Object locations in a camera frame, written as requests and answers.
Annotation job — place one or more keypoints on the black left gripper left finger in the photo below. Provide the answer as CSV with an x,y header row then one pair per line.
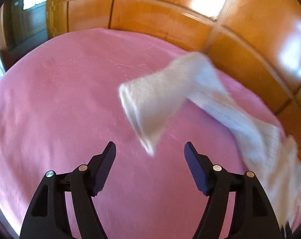
x,y
46,216

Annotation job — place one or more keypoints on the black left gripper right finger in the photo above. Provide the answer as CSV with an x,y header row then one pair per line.
x,y
252,215

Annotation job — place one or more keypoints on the cream knitted sweater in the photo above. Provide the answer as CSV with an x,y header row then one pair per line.
x,y
150,101

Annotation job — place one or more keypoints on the pink bed cover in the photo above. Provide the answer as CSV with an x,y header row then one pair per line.
x,y
59,106

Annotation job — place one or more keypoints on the glossy wooden headboard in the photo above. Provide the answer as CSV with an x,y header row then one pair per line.
x,y
257,42

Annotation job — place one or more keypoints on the dark wooden door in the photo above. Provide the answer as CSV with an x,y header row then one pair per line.
x,y
23,27

